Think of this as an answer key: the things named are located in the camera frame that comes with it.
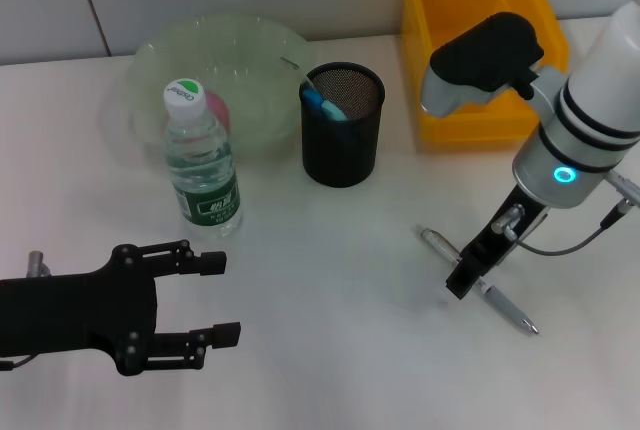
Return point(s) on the blue teal scissors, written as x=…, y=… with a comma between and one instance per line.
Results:
x=330, y=110

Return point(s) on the transparent plastic ruler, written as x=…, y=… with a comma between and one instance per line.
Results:
x=307, y=84

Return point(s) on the green label water bottle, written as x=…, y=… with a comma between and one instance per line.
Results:
x=200, y=170

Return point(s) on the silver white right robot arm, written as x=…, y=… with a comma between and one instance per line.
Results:
x=580, y=115

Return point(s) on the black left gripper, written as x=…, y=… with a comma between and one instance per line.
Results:
x=75, y=315

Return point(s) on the green glass fruit bowl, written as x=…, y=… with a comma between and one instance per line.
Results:
x=250, y=65

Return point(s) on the black mesh pen holder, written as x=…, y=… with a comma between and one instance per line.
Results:
x=340, y=160

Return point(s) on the grey clear ballpoint pen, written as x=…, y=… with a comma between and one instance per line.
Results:
x=505, y=302

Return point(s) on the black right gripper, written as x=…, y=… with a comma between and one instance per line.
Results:
x=505, y=230

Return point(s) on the yellow plastic bin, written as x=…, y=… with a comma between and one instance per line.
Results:
x=465, y=0

